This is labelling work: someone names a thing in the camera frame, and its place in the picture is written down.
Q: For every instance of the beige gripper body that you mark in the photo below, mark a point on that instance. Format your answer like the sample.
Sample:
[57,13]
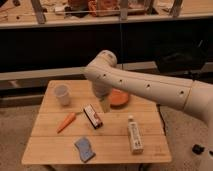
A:
[105,104]

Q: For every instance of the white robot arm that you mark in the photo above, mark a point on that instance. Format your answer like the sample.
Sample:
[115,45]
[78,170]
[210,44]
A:
[190,96]

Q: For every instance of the orange bowl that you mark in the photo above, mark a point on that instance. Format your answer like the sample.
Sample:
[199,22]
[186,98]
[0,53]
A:
[118,98]

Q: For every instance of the brown and white box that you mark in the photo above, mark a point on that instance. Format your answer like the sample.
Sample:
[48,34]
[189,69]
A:
[93,116]

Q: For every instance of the orange toy carrot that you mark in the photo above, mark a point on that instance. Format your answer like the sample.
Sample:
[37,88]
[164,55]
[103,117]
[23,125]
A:
[68,120]

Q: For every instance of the wooden folding table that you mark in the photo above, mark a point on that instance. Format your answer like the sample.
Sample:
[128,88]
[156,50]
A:
[110,141]

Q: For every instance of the translucent plastic cup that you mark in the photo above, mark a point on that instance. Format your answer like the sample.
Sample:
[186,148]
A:
[61,93]

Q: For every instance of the blue sponge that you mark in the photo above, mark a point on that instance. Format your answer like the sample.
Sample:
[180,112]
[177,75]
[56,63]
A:
[85,150]

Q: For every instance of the white tube bottle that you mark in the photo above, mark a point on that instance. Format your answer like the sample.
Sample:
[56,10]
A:
[135,140]

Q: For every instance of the black chair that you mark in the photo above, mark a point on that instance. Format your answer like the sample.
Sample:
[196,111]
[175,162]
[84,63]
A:
[181,56]

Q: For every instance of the black object on floor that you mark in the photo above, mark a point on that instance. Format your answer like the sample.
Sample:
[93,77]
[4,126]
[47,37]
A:
[197,149]

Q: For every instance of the wooden shelf with clutter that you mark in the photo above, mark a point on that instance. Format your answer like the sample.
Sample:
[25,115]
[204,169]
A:
[48,13]

